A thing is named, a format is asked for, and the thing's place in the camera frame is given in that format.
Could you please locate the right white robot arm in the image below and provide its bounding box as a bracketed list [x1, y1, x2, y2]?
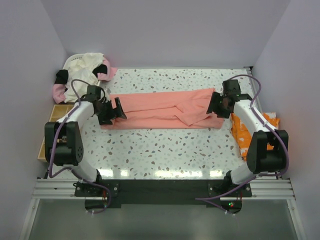
[98, 78, 289, 197]

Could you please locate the light pink garment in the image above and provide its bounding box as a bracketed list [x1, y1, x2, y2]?
[52, 84, 66, 104]

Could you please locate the wooden compartment tray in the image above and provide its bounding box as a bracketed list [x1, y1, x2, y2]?
[37, 104, 76, 163]

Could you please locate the cream white garment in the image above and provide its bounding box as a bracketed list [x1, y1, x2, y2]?
[62, 52, 104, 103]

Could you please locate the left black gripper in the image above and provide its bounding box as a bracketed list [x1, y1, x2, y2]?
[95, 97, 127, 126]

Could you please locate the folded orange white t-shirt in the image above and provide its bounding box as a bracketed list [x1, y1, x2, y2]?
[231, 112, 280, 161]

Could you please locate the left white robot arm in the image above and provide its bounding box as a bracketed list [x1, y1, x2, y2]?
[44, 85, 127, 196]

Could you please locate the aluminium frame rail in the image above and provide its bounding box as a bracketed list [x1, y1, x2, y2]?
[18, 177, 81, 240]

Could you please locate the white laundry basket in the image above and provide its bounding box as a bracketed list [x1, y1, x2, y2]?
[63, 53, 84, 69]

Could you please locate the black garment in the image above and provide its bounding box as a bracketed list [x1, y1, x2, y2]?
[54, 69, 69, 85]

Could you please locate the salmon pink t-shirt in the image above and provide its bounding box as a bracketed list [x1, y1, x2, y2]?
[100, 88, 224, 130]

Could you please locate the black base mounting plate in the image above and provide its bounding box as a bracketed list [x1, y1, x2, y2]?
[73, 179, 236, 210]

